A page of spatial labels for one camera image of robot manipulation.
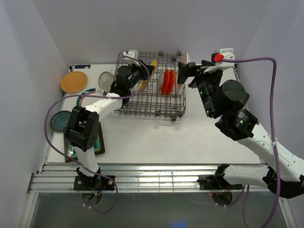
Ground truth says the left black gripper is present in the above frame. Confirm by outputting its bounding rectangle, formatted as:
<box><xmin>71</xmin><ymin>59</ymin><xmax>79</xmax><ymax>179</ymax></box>
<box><xmin>127</xmin><ymin>60</ymin><xmax>154</xmax><ymax>91</ymax></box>

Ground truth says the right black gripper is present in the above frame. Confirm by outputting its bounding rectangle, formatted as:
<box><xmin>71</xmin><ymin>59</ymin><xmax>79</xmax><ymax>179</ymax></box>
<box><xmin>177</xmin><ymin>60</ymin><xmax>223</xmax><ymax>118</ymax></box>

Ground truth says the yellow dotted scalloped plate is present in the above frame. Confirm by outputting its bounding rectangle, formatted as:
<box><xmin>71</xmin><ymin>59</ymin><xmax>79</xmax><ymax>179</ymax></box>
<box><xmin>138</xmin><ymin>59</ymin><xmax>158</xmax><ymax>92</ymax></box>

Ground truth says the orange round plate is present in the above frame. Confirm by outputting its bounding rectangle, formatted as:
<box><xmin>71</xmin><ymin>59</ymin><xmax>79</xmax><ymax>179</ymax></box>
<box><xmin>161</xmin><ymin>69</ymin><xmax>170</xmax><ymax>94</ymax></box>
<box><xmin>168</xmin><ymin>70</ymin><xmax>175</xmax><ymax>94</ymax></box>

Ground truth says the white rectangular plate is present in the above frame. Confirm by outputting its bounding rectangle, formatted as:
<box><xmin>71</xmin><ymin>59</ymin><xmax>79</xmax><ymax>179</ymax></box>
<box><xmin>175</xmin><ymin>52</ymin><xmax>190</xmax><ymax>94</ymax></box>

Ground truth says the white plate green rim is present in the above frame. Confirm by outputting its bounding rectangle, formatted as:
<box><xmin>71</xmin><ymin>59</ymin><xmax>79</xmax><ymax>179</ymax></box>
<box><xmin>76</xmin><ymin>87</ymin><xmax>109</xmax><ymax>106</ymax></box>

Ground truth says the light blue scalloped plate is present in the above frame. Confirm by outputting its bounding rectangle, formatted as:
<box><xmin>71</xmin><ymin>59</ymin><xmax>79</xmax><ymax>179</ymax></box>
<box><xmin>157</xmin><ymin>72</ymin><xmax>164</xmax><ymax>93</ymax></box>

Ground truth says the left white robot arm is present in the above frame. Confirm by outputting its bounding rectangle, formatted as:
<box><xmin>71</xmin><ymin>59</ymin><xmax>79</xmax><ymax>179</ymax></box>
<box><xmin>64</xmin><ymin>60</ymin><xmax>155</xmax><ymax>190</ymax></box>

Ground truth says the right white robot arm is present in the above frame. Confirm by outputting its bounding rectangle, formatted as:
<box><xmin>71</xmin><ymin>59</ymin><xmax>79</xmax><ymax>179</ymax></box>
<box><xmin>178</xmin><ymin>60</ymin><xmax>304</xmax><ymax>199</ymax></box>

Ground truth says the speckled beige small plate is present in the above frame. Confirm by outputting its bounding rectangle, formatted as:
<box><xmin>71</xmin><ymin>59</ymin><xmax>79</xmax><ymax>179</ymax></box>
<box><xmin>98</xmin><ymin>71</ymin><xmax>114</xmax><ymax>92</ymax></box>

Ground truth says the woven bamboo round plate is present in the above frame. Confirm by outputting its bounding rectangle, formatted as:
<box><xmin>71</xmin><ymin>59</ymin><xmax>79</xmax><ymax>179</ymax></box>
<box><xmin>60</xmin><ymin>71</ymin><xmax>88</xmax><ymax>93</ymax></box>

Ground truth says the dark teal round plate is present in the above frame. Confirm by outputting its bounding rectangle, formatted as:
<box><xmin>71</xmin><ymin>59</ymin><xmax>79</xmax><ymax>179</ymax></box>
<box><xmin>50</xmin><ymin>111</ymin><xmax>71</xmax><ymax>133</ymax></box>

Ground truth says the teal square brown-rimmed plate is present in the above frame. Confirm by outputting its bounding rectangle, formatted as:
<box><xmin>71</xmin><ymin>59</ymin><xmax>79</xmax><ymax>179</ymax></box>
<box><xmin>64</xmin><ymin>124</ymin><xmax>105</xmax><ymax>160</ymax></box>

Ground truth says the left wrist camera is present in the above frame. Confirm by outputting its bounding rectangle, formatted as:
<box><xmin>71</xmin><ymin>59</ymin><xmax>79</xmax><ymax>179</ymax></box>
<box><xmin>122</xmin><ymin>49</ymin><xmax>139</xmax><ymax>66</ymax></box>

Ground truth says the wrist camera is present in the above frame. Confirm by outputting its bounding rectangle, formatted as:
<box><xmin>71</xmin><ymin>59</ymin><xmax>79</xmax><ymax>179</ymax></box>
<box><xmin>203</xmin><ymin>48</ymin><xmax>235</xmax><ymax>74</ymax></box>
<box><xmin>122</xmin><ymin>49</ymin><xmax>139</xmax><ymax>66</ymax></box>

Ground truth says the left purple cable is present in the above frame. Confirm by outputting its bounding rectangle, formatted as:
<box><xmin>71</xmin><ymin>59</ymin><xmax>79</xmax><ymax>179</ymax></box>
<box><xmin>44</xmin><ymin>55</ymin><xmax>151</xmax><ymax>214</ymax></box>

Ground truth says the grey wire dish rack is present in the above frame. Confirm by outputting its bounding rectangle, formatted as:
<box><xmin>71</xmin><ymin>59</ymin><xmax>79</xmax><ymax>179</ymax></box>
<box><xmin>114</xmin><ymin>51</ymin><xmax>186</xmax><ymax>121</ymax></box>

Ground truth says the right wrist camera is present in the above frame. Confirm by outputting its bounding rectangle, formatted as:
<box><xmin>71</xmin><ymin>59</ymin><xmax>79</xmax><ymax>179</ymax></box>
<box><xmin>203</xmin><ymin>48</ymin><xmax>235</xmax><ymax>74</ymax></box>

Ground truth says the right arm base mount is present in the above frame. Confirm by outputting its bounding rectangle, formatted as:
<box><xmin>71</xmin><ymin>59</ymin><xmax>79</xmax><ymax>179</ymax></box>
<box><xmin>197</xmin><ymin>175</ymin><xmax>229</xmax><ymax>190</ymax></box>

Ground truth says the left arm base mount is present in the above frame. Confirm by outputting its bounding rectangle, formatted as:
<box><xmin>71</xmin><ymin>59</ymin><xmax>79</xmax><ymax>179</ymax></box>
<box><xmin>73</xmin><ymin>175</ymin><xmax>115</xmax><ymax>191</ymax></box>

